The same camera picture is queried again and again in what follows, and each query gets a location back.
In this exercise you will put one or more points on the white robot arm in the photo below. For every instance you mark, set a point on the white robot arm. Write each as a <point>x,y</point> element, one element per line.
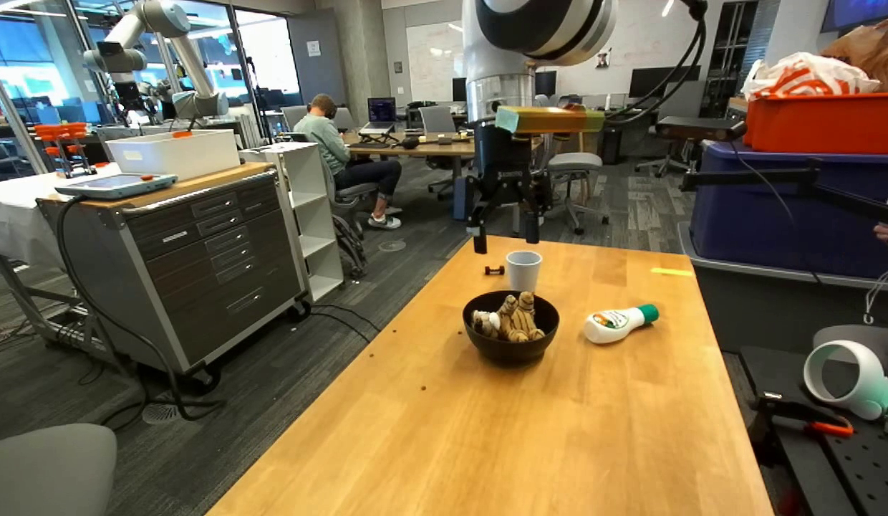
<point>548,25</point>

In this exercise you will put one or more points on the brown office desk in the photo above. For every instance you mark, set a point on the brown office desk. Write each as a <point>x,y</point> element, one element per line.
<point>416,148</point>

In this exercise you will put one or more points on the orange plastic bin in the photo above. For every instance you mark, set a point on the orange plastic bin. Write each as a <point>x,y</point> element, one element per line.
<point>821,124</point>

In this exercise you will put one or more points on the black perforated board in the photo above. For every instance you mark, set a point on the black perforated board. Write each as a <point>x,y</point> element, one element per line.
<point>847,478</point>

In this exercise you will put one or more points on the grey laptop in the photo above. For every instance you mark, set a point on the grey laptop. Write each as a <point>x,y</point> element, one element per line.
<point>115,187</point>

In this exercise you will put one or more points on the white green-capped dressing bottle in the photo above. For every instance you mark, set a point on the white green-capped dressing bottle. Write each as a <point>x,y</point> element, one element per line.
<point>612,327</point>

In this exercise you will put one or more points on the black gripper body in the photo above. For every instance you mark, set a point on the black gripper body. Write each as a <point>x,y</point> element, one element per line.
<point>505,168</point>

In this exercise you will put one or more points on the yellow tape strip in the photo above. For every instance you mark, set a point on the yellow tape strip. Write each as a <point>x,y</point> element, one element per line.
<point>672,274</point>

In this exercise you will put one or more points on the grey drawer cabinet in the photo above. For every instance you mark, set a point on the grey drawer cabinet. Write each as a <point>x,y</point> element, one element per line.
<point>195,268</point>

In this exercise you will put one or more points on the grey background robot arm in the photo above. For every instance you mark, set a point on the grey background robot arm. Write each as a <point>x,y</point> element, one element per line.
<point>161,19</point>

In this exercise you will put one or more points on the blue plastic bin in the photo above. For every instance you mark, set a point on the blue plastic bin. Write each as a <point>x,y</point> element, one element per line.
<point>777,231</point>

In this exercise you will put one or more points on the white cup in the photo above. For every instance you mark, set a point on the white cup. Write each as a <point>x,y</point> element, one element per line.
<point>525,274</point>

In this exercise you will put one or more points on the white shelf unit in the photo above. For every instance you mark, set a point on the white shelf unit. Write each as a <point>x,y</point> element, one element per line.
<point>317,220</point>

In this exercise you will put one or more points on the white round stool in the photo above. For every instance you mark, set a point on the white round stool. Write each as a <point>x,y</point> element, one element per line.
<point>575,164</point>

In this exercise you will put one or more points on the grey plastic bin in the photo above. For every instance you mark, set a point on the grey plastic bin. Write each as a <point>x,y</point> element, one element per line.
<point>777,304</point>

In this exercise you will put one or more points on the white green handheld device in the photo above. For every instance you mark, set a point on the white green handheld device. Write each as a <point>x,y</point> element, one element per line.
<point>847,377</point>

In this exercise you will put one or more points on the black bowl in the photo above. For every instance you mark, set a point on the black bowl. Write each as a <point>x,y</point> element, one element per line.
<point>512,354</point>

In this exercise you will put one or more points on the person in green shirt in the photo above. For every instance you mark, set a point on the person in green shirt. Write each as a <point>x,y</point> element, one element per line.
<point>326,144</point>

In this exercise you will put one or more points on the white box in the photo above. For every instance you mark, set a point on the white box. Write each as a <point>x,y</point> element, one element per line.
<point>175,154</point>

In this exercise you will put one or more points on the yellow-green wrist camera mount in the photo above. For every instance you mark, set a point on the yellow-green wrist camera mount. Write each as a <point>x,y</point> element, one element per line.
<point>561,122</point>

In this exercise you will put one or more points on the brown paper bag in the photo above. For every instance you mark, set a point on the brown paper bag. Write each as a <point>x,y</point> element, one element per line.
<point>874,46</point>

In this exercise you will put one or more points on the grey office chair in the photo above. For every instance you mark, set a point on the grey office chair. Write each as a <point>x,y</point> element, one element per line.
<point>44,473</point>

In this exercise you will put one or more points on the white orange plastic bag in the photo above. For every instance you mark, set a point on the white orange plastic bag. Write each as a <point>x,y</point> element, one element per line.
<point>807,75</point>

